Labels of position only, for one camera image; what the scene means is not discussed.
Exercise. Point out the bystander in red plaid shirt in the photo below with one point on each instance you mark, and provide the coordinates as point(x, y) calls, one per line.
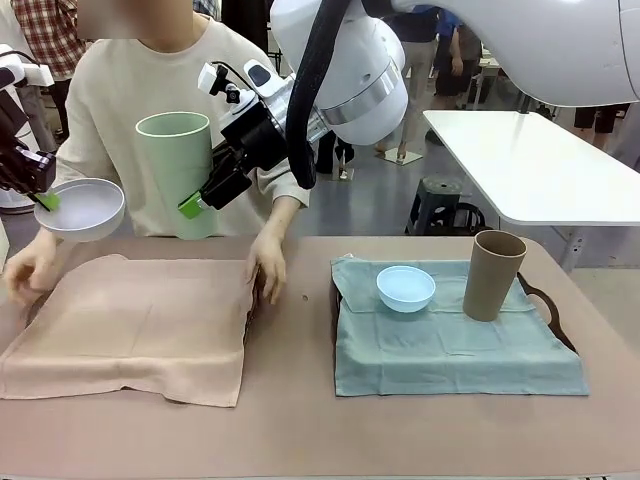
point(50, 35)

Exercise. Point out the teal cloth mat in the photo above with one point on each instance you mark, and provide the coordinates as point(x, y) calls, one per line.
point(450, 355)

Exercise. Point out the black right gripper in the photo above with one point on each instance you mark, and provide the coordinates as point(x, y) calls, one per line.
point(255, 137)

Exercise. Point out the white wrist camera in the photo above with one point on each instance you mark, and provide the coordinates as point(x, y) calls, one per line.
point(212, 82)
point(37, 75)

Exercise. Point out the white bowl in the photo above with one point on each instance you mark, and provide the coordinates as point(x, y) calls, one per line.
point(85, 215)

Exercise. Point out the light blue bowl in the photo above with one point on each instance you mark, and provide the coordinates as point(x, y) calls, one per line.
point(405, 292)

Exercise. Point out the person's left hand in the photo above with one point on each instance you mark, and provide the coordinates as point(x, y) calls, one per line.
point(270, 267)

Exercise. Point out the beige pink cloth mat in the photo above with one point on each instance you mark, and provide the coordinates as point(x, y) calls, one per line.
point(125, 330)

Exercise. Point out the person in beige shirt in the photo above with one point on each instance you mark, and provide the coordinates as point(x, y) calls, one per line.
point(125, 75)

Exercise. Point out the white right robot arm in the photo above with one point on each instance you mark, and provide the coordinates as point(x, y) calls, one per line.
point(500, 45)

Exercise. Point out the person's left forearm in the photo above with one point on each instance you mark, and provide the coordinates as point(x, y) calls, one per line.
point(281, 220)

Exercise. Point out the bystander black outfit yellow sleeve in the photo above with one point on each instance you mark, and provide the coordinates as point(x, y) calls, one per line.
point(597, 117)

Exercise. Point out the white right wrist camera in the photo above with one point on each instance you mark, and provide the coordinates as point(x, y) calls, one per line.
point(212, 82)

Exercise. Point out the bystander in black shorts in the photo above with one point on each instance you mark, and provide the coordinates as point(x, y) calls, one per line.
point(457, 65)

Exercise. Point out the tall brown cup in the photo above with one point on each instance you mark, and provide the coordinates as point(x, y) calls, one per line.
point(492, 280)

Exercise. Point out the person's right hand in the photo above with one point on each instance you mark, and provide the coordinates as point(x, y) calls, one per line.
point(32, 265)

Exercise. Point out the tall green cup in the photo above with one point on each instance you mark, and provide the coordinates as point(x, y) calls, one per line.
point(175, 165)

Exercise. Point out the white table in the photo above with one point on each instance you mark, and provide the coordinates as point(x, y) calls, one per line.
point(525, 165)

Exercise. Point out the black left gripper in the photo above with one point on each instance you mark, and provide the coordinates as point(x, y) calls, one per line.
point(20, 165)

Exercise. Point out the bystander blue top grey trousers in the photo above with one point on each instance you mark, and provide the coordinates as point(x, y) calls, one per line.
point(419, 75)

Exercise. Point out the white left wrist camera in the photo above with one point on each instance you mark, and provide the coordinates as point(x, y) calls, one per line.
point(37, 75)

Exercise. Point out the bystander in dark patterned clothes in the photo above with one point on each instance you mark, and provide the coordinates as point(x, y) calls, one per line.
point(340, 155)

